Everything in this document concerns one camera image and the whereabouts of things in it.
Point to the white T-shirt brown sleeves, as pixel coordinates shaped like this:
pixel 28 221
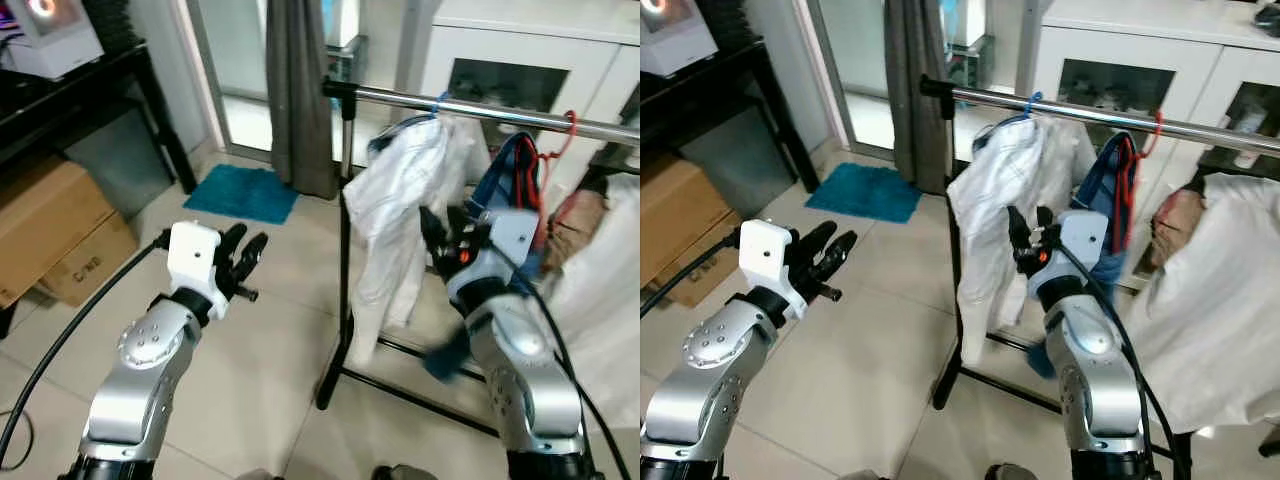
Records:
pixel 600 320
pixel 1210 330

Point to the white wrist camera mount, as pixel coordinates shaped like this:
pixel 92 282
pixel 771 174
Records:
pixel 512 235
pixel 192 255
pixel 1085 235
pixel 765 252

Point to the red plastic hanger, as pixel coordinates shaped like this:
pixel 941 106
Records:
pixel 1127 190
pixel 530 180

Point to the black clothes rack chrome bar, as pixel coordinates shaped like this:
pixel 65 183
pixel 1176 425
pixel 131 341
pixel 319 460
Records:
pixel 1000 99
pixel 400 98

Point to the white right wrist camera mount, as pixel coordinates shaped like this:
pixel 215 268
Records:
pixel 1085 235
pixel 512 235

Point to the teal floor mat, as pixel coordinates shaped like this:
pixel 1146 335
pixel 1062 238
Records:
pixel 865 192
pixel 240 195

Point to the blue plastic hanger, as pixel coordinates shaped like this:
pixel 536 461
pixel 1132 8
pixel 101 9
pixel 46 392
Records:
pixel 1030 103
pixel 437 107

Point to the white glass-door cabinet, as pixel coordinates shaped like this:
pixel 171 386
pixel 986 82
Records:
pixel 1150 35
pixel 560 40

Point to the blue denim garment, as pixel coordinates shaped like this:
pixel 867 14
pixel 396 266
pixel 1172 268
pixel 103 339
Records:
pixel 1105 170
pixel 505 175

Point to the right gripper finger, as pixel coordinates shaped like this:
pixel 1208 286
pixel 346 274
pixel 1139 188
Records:
pixel 1019 232
pixel 1044 222
pixel 433 235
pixel 457 224

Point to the glass sliding door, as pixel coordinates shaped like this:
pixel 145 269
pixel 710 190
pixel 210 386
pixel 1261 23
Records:
pixel 240 60
pixel 860 60

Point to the white computer case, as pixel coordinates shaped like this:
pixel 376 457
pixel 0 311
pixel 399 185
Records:
pixel 680 45
pixel 60 45

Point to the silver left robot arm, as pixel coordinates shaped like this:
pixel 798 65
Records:
pixel 710 370
pixel 140 380

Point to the white collared shirt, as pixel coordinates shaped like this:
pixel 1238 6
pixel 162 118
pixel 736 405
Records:
pixel 1005 200
pixel 400 200

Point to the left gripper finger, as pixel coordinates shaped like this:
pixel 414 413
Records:
pixel 255 250
pixel 840 252
pixel 818 240
pixel 233 240

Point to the black desk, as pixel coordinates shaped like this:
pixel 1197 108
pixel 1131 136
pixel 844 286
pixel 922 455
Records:
pixel 60 95
pixel 690 100

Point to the plain cardboard box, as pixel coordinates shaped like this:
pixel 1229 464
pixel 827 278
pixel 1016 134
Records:
pixel 675 210
pixel 50 220

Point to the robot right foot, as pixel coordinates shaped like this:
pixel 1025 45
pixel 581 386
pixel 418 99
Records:
pixel 400 472
pixel 1010 472

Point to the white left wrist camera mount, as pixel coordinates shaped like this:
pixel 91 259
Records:
pixel 192 255
pixel 765 252

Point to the grey curtain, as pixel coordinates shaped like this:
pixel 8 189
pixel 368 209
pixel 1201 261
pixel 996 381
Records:
pixel 300 90
pixel 920 90

